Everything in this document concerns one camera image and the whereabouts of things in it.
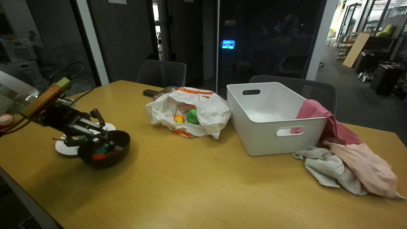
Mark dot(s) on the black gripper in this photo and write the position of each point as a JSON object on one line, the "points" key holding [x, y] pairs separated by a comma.
{"points": [[62, 116]]}

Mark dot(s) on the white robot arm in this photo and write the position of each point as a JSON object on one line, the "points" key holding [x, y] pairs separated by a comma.
{"points": [[17, 94]]}

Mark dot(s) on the black bowl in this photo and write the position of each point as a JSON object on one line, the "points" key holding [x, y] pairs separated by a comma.
{"points": [[115, 145]]}

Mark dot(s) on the red ball in bowl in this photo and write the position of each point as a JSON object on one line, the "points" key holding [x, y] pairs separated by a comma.
{"points": [[99, 156]]}

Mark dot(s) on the white paper plate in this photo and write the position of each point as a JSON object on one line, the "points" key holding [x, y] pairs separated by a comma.
{"points": [[71, 149]]}

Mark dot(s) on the black flat box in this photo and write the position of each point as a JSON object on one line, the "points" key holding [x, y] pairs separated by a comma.
{"points": [[152, 93]]}

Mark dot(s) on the green ball in bag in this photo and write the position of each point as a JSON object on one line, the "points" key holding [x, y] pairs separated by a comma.
{"points": [[193, 116]]}

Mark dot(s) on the white orange plastic bag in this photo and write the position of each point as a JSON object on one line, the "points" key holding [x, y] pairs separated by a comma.
{"points": [[213, 111]]}

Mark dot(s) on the white plastic bin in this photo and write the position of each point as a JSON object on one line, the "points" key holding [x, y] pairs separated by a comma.
{"points": [[265, 116]]}

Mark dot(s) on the grey cloth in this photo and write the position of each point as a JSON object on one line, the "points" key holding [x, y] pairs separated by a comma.
{"points": [[330, 170]]}

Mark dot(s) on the pink cloth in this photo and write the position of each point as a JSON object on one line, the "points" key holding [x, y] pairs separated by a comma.
{"points": [[375, 173]]}

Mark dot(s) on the blue lit wall display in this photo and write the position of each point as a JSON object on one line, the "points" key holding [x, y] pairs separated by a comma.
{"points": [[228, 43]]}

